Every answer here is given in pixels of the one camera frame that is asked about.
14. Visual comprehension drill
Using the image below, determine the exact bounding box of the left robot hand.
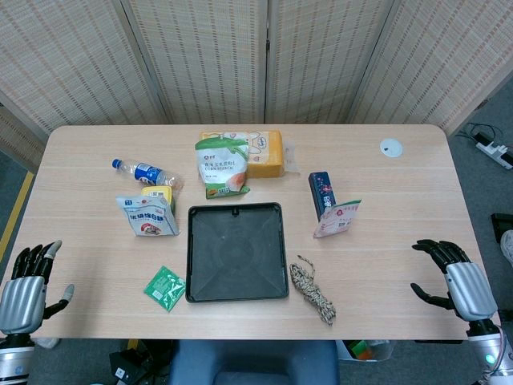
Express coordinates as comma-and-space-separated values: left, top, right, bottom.
0, 239, 76, 336

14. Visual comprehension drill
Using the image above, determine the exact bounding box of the white sugar bag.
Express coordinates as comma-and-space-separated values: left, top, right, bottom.
115, 194, 180, 237

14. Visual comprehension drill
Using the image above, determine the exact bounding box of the black floor object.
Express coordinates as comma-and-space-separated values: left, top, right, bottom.
491, 213, 513, 244

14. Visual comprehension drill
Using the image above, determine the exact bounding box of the green sachet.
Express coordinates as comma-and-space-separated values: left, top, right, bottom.
143, 265, 187, 313

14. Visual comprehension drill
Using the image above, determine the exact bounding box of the pink snack packet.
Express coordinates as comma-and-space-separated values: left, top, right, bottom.
313, 199, 362, 240

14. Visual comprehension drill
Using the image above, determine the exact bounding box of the white table grommet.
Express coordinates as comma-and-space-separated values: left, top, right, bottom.
379, 137, 405, 158

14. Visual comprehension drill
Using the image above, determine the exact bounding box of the black square plastic tray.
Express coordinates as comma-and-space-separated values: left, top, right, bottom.
185, 201, 290, 304

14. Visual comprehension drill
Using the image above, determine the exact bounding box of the woven folding screen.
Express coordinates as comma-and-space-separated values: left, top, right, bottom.
0, 0, 513, 169

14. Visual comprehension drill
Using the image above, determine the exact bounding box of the braided rope bundle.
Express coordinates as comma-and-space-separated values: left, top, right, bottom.
289, 254, 337, 326

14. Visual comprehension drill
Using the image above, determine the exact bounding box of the orange tissue pack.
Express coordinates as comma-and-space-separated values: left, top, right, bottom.
200, 129, 301, 179

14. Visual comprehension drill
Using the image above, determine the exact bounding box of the box of colourful items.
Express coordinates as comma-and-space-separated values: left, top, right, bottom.
336, 339, 396, 362

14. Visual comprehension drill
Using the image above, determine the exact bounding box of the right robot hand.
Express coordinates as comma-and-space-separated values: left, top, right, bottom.
410, 238, 499, 322

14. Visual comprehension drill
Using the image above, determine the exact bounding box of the yellow green container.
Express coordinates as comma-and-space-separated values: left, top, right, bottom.
140, 184, 177, 213

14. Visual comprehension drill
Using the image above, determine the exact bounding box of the clear bottle with blue label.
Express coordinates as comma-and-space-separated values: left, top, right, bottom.
111, 158, 185, 192

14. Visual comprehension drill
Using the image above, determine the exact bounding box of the blue chair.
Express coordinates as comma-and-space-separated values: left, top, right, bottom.
168, 339, 341, 385

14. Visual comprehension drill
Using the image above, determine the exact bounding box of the black box on floor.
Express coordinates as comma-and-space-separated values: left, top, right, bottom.
108, 347, 153, 385

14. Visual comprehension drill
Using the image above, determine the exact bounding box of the green white corn starch bag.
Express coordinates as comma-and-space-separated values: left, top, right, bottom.
194, 136, 252, 201

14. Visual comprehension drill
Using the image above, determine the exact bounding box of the dark blue rectangular box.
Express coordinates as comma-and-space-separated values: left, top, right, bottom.
308, 171, 341, 222

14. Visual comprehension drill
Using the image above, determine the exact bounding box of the white power strip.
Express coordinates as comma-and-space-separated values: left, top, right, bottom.
475, 132, 513, 169

